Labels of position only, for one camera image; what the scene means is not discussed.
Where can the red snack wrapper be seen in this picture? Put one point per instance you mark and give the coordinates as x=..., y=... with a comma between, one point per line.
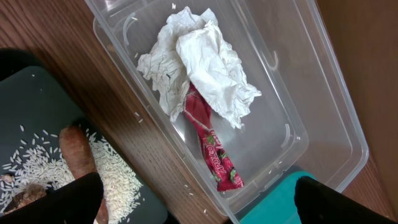
x=198, y=112

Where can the clear plastic storage bin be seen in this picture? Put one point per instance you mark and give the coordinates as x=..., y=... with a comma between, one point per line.
x=304, y=119

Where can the white tissue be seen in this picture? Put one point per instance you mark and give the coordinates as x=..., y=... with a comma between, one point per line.
x=190, y=49

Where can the brown meat patty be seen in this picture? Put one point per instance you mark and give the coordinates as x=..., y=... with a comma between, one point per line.
x=31, y=193

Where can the brown carrot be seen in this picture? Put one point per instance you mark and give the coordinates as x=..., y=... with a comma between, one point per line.
x=79, y=158

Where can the pile of white rice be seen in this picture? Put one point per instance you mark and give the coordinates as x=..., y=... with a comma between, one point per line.
x=37, y=159

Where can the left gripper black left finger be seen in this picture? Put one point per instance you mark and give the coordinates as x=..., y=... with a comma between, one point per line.
x=62, y=202

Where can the black plastic tray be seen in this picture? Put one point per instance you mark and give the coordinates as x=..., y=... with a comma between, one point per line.
x=32, y=99

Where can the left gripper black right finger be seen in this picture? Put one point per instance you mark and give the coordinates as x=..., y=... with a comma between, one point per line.
x=319, y=204

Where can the teal serving tray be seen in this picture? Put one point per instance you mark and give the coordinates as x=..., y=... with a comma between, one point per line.
x=275, y=205

